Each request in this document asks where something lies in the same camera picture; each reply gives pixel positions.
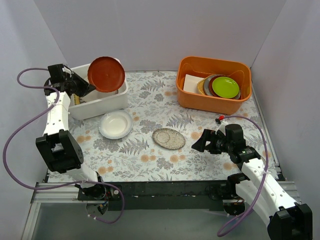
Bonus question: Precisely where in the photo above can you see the yellow woven bamboo mat plate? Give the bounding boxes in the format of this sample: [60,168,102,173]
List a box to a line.
[73,94,81,106]

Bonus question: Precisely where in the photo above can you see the red lacquer round plate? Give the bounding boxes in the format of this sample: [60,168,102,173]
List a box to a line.
[87,56,125,93]

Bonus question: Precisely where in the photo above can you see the speckled oval ceramic plate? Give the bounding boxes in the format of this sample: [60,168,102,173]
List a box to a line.
[152,128,186,150]

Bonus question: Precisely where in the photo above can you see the white deep bowl plate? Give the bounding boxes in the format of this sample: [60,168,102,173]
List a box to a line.
[98,109,133,140]

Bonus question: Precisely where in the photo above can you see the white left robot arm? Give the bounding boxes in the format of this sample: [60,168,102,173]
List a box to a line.
[35,64,107,200]

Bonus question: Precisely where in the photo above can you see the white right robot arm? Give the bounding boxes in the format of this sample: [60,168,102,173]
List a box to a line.
[192,123,313,240]

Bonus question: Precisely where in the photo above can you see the white plastic bin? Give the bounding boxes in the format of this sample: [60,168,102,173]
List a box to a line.
[69,64,129,120]

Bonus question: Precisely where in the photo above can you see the dark red plate in bin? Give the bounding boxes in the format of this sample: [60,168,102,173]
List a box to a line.
[208,76,218,97]

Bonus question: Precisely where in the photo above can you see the grey plate in bin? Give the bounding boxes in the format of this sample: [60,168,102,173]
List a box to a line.
[203,74,218,97]

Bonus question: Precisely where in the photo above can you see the yellow basket plate in bin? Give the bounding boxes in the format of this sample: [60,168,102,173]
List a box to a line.
[197,79,206,95]

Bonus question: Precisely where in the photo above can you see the white square plate in bin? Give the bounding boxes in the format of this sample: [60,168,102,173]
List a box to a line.
[183,74,204,94]

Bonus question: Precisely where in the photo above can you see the orange plastic bin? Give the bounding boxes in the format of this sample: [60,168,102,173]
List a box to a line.
[175,56,252,115]

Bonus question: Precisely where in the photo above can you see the lime green plate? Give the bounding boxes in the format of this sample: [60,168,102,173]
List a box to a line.
[212,76,240,99]

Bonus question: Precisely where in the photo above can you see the floral patterned table mat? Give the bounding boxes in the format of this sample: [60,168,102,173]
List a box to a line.
[47,70,280,183]

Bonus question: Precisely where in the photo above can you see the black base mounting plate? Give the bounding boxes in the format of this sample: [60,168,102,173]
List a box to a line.
[43,174,286,212]

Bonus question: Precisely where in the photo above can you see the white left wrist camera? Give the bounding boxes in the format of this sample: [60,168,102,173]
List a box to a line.
[62,64,73,76]

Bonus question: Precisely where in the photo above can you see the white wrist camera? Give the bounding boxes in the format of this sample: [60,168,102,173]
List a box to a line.
[62,64,73,76]
[215,117,229,135]

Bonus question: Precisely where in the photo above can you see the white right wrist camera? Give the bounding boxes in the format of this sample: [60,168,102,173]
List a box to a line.
[215,117,229,135]

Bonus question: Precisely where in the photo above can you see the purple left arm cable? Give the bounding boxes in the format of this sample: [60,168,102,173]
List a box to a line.
[2,67,125,224]

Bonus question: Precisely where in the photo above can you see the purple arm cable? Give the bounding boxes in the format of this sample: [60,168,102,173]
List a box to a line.
[216,115,270,238]
[2,67,125,224]

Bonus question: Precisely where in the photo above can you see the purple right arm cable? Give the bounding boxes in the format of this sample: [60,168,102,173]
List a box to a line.
[216,115,270,238]

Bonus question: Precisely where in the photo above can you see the aluminium frame rail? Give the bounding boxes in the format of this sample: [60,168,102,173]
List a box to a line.
[23,181,302,239]

